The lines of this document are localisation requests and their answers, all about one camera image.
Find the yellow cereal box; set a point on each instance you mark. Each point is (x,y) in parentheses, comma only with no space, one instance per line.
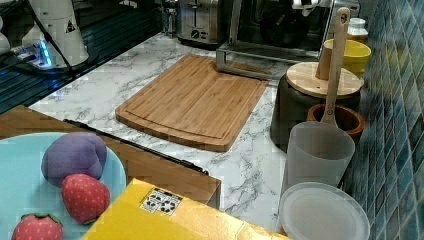
(146,212)

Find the red plush strawberry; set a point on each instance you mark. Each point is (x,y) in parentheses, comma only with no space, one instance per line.
(37,226)
(85,198)

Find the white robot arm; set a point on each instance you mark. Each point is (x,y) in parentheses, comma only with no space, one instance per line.
(55,39)

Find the bamboo cutting board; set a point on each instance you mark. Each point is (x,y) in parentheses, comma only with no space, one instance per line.
(194,104)

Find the purple plush fruit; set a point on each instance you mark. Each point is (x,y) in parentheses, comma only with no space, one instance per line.
(74,153)

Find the yellow mug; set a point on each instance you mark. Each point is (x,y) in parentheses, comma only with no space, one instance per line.
(356,56)

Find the glass oven door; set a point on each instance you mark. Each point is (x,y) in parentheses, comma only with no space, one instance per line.
(260,61)

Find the frosted plastic cup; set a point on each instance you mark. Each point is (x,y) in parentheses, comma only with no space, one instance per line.
(317,152)

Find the light blue plate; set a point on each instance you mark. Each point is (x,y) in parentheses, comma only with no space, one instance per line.
(24,189)

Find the stainless steel toaster oven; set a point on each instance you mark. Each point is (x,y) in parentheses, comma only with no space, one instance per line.
(290,24)

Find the jar with frosted lid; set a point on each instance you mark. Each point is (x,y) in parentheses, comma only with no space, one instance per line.
(316,211)

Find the brown wooden utensil holder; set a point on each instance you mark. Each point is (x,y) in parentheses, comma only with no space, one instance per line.
(347,119)

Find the white-capped amber bottle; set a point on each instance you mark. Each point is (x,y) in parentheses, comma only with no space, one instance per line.
(356,30)

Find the silver two-slot toaster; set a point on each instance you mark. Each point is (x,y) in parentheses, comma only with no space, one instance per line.
(197,21)

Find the wooden spoon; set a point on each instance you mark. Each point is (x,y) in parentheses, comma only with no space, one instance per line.
(340,33)

